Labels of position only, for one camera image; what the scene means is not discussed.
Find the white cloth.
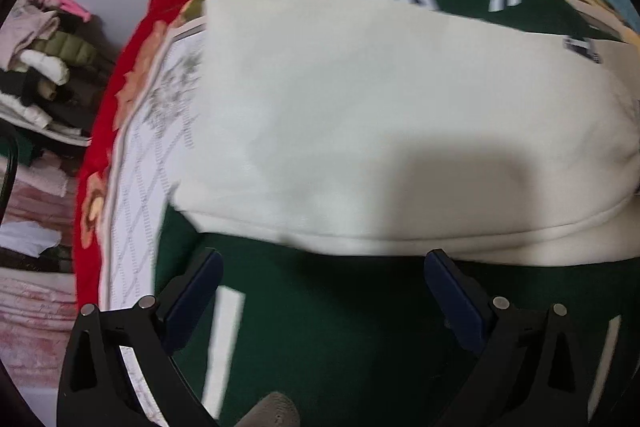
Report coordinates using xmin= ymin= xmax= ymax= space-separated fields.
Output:
xmin=0 ymin=221 xmax=62 ymax=259

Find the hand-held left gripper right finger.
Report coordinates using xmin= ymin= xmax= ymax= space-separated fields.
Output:
xmin=424 ymin=248 xmax=587 ymax=427

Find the pink patterned cloth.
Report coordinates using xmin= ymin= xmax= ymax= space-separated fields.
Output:
xmin=0 ymin=177 xmax=81 ymax=388

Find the grey knit cloth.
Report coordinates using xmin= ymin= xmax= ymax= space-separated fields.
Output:
xmin=235 ymin=391 xmax=302 ymax=427

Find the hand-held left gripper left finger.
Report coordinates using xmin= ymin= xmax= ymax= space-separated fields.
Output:
xmin=56 ymin=247 xmax=224 ymax=427

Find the green puffer vest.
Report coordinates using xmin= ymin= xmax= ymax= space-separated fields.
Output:
xmin=37 ymin=29 xmax=98 ymax=68

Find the green and white jacket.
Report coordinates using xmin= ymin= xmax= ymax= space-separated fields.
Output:
xmin=152 ymin=0 xmax=640 ymax=427

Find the white puffer jacket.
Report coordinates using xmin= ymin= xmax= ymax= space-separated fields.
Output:
xmin=12 ymin=49 xmax=71 ymax=86

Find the white diamond-pattern printed mat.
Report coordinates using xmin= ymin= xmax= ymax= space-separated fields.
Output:
xmin=97 ymin=19 xmax=211 ymax=427

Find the pink fleece jacket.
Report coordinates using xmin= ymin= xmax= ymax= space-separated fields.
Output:
xmin=0 ymin=0 xmax=61 ymax=70

